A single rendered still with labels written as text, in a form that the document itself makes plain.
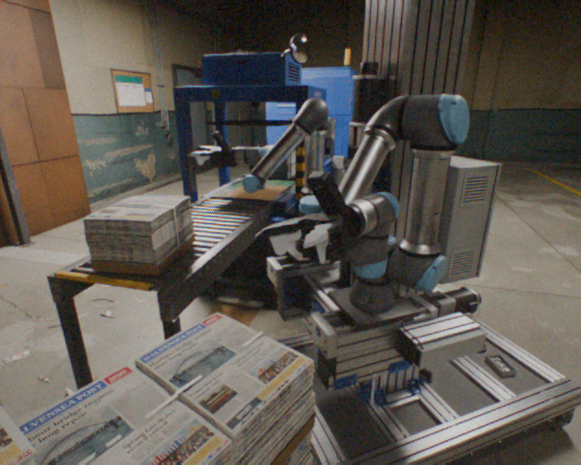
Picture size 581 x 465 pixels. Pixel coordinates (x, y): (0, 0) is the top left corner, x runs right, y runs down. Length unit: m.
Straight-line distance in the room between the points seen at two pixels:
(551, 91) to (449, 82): 9.00
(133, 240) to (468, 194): 1.27
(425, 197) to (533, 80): 9.29
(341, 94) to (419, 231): 3.75
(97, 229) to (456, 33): 1.44
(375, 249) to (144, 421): 0.61
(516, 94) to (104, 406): 9.90
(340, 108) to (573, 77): 6.77
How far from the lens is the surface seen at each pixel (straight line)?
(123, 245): 1.53
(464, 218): 1.50
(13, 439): 0.59
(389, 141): 1.01
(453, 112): 0.96
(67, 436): 0.92
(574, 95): 10.51
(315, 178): 0.66
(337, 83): 4.69
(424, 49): 1.32
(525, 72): 10.19
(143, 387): 0.96
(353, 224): 0.73
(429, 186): 1.01
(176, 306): 1.43
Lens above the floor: 1.44
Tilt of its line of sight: 20 degrees down
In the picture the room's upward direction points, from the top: straight up
